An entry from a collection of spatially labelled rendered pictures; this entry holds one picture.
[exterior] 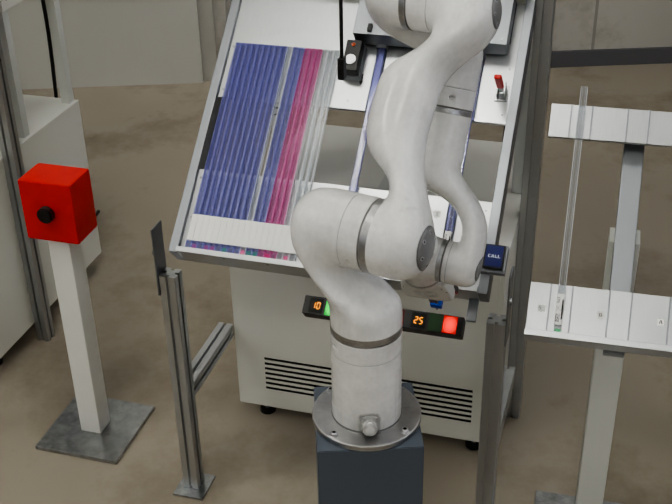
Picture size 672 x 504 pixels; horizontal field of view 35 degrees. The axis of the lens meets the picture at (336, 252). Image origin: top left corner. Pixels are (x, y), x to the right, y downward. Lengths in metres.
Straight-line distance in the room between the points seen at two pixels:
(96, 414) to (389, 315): 1.41
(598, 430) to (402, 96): 1.06
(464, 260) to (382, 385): 0.27
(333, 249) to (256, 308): 1.13
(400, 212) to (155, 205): 2.59
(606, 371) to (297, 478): 0.89
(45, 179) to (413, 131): 1.18
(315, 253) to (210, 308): 1.82
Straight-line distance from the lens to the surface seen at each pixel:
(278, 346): 2.79
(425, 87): 1.67
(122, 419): 3.03
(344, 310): 1.69
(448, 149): 1.85
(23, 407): 3.17
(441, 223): 2.24
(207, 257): 2.32
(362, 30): 2.39
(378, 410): 1.80
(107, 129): 4.83
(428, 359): 2.68
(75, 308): 2.77
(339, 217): 1.63
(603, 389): 2.37
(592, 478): 2.53
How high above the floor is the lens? 1.88
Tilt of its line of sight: 30 degrees down
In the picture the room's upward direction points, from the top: 1 degrees counter-clockwise
